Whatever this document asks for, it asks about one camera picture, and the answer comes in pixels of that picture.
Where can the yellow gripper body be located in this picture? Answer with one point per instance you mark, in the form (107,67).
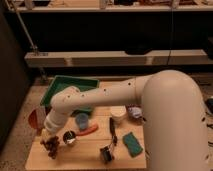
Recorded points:
(45,134)

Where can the orange bowl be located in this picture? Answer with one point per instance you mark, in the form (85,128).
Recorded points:
(32,119)

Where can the black binder clip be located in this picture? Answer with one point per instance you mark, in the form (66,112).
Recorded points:
(106,155)

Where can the green sponge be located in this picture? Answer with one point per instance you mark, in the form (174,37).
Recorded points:
(132,144)

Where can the orange carrot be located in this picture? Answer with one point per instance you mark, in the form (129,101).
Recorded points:
(88,130)

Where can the white cup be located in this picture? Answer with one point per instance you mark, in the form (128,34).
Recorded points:
(118,113)

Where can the purple bowl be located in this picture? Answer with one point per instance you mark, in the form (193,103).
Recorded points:
(134,112)

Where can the metal shelf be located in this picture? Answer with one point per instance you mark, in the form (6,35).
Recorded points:
(92,33)

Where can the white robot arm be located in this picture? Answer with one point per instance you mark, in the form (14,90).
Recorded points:
(175,131)

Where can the white sponge block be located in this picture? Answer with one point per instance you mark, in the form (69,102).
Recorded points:
(41,115)

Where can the dark red grape bunch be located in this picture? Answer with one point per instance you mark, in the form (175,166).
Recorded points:
(51,146)

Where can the shiny metal measuring cup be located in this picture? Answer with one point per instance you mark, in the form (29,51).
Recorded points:
(69,137)

